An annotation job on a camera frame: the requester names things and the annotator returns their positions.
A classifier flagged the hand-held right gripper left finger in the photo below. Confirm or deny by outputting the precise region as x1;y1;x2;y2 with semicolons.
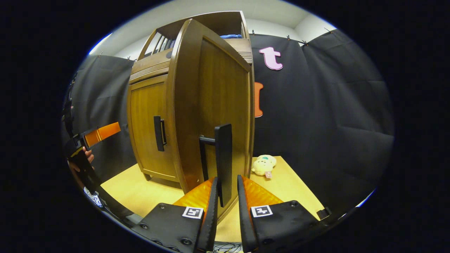
131;177;219;253

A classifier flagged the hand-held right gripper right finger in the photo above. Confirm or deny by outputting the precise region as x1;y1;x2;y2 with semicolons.
237;175;322;253

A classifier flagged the wooden shoe cabinet door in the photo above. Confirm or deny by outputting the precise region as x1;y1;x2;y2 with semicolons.
127;74;180;182
166;19;255;225

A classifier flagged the black door handle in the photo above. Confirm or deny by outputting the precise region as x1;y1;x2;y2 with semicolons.
154;116;167;152
199;123;233;208

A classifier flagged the wooden double-door shoe cabinet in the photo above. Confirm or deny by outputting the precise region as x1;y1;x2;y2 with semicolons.
127;11;255;225

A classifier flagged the cream plush toy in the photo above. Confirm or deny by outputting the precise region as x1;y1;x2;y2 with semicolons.
251;155;277;179

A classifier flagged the black cable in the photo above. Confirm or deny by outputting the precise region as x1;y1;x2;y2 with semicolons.
213;242;243;253

